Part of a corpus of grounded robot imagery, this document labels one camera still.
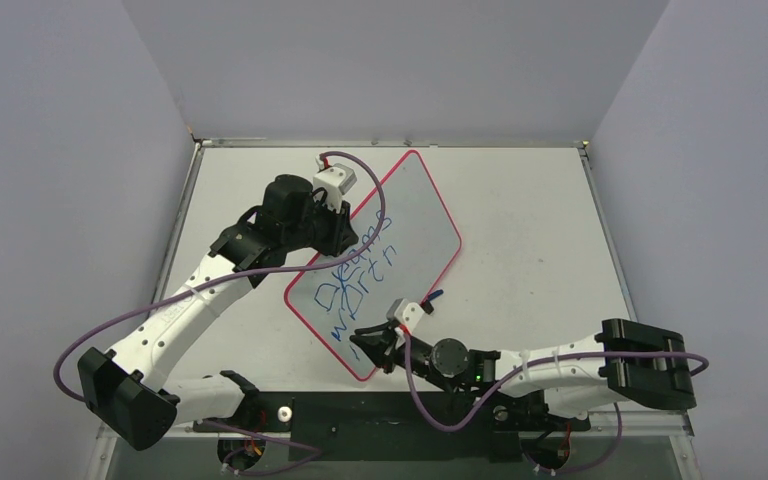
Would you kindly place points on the black whiteboard clip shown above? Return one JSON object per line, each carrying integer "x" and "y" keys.
{"x": 427, "y": 307}

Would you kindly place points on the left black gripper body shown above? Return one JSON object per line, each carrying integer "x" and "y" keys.
{"x": 322, "y": 228}

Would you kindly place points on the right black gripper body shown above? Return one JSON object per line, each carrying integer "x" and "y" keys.
{"x": 389, "y": 345}

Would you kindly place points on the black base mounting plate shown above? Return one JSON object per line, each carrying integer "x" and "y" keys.
{"x": 362, "y": 444}

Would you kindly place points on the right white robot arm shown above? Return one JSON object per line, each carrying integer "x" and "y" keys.
{"x": 623, "y": 361}

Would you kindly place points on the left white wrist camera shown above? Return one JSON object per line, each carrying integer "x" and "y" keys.
{"x": 332, "y": 182}

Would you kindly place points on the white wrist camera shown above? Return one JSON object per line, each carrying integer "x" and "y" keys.
{"x": 403, "y": 316}
{"x": 332, "y": 182}

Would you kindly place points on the aluminium front rail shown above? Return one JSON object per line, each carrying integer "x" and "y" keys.
{"x": 145, "y": 420}

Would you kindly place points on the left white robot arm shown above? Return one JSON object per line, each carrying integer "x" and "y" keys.
{"x": 129, "y": 386}

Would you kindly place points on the blue whiteboard marker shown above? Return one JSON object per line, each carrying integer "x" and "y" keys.
{"x": 435, "y": 294}

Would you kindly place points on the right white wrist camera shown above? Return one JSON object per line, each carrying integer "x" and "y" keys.
{"x": 403, "y": 316}

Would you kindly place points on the pink-framed whiteboard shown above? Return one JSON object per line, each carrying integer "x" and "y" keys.
{"x": 414, "y": 240}

